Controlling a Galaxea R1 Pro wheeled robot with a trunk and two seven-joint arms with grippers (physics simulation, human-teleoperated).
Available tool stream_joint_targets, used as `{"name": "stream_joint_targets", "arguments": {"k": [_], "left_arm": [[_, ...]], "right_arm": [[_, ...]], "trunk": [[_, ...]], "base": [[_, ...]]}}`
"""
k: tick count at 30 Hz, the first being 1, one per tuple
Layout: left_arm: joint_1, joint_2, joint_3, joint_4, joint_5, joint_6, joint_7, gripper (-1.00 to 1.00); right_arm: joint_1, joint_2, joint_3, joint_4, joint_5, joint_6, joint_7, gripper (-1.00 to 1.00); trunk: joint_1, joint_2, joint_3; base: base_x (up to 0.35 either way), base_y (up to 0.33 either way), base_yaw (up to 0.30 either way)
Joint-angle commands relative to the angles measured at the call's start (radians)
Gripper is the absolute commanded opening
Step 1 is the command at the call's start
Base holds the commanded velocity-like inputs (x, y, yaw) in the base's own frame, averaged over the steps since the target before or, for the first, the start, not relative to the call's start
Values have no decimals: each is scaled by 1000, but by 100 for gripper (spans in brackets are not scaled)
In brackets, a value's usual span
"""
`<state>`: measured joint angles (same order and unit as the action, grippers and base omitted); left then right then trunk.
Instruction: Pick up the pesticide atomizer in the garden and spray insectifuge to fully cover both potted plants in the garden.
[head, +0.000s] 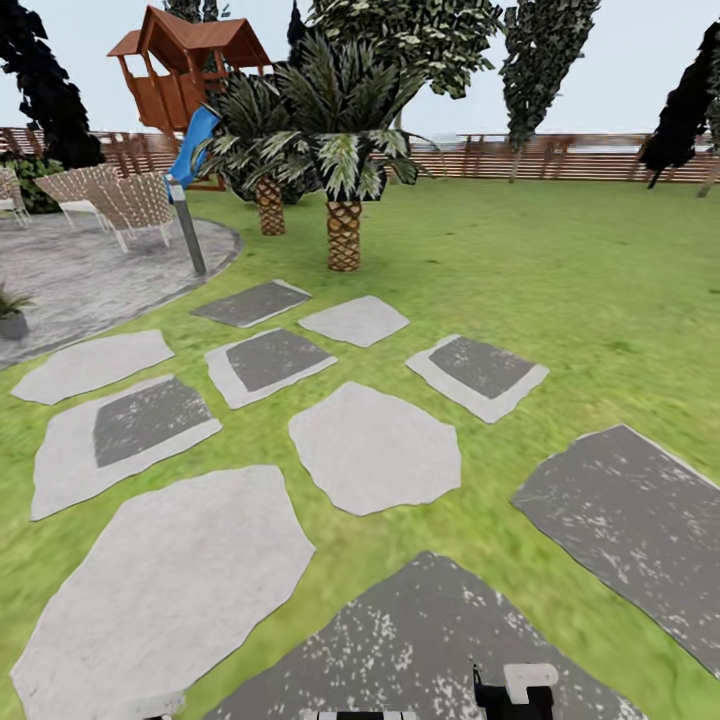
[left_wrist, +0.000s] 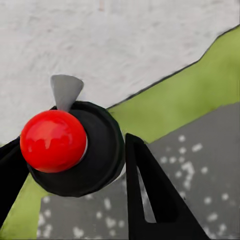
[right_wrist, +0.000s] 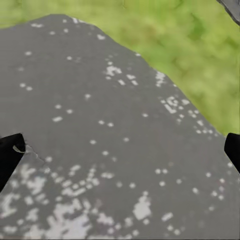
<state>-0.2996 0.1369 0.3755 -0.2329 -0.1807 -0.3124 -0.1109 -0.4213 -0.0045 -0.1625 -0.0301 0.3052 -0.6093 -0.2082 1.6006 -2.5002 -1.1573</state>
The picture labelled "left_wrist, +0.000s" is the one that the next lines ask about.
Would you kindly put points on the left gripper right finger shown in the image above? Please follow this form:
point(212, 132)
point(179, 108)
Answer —
point(174, 220)

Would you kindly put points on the insectifuge atomizer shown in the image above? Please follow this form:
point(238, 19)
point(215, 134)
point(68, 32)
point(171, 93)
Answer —
point(77, 147)

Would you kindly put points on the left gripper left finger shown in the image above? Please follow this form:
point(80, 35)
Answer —
point(13, 174)

